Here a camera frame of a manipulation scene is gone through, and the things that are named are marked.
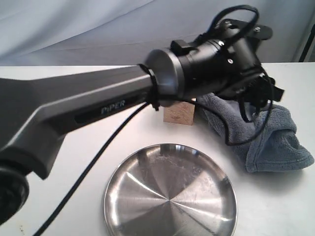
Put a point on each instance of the black stand pole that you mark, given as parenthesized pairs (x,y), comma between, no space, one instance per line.
(307,50)

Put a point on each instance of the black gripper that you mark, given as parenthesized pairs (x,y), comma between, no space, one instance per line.
(256,92)

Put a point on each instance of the light wooden cube block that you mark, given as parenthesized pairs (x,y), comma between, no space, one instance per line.
(179,113)

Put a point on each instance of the grey backdrop cloth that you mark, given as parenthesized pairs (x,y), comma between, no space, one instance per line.
(98,32)

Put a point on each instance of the grey-blue fleece towel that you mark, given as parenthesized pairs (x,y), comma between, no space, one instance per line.
(276,149)

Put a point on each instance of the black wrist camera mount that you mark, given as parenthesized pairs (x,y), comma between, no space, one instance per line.
(258,32)

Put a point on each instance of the round stainless steel plate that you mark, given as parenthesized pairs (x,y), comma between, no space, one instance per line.
(169,190)

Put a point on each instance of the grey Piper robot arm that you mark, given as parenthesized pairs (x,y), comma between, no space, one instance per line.
(35,115)

